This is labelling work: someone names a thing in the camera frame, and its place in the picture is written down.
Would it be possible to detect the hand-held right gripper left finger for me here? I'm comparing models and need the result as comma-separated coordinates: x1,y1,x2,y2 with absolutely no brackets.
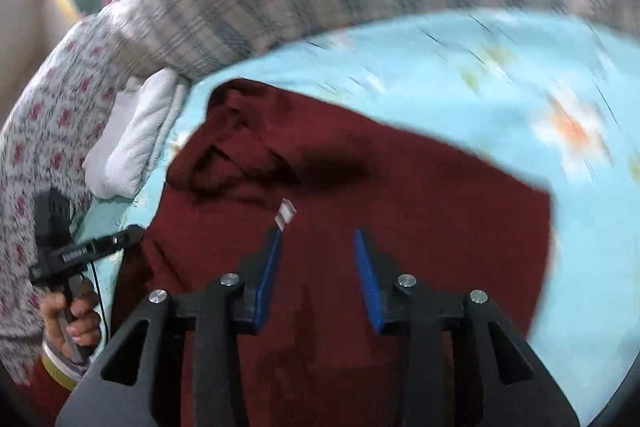
55,227,283,427

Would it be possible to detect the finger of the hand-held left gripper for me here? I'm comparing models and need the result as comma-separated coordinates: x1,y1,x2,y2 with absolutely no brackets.
95,224,146,258

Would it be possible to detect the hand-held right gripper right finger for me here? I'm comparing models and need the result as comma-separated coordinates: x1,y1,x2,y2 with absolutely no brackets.
354,228,581,427

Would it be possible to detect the maroon knit sweater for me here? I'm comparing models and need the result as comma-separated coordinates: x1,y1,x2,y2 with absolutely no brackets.
115,77,553,427

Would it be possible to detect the person's left forearm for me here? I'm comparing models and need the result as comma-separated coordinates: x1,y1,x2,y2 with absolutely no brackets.
22,339,91,423

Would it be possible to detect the person's left hand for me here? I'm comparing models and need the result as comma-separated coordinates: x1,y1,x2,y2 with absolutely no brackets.
42,279,103,360

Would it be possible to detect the white sweater tag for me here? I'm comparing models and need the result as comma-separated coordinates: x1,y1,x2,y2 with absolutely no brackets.
275,198,297,230

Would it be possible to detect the white towel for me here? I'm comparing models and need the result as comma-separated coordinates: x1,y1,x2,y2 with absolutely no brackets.
82,69,191,198

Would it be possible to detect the pink floral bed sheet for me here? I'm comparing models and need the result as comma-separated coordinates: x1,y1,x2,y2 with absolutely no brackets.
0,14,131,388

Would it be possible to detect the light blue floral duvet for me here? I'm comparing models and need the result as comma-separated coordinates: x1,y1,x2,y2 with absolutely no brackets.
75,7,640,427

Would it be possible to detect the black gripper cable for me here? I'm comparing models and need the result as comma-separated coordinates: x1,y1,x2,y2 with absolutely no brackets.
90,257,111,348

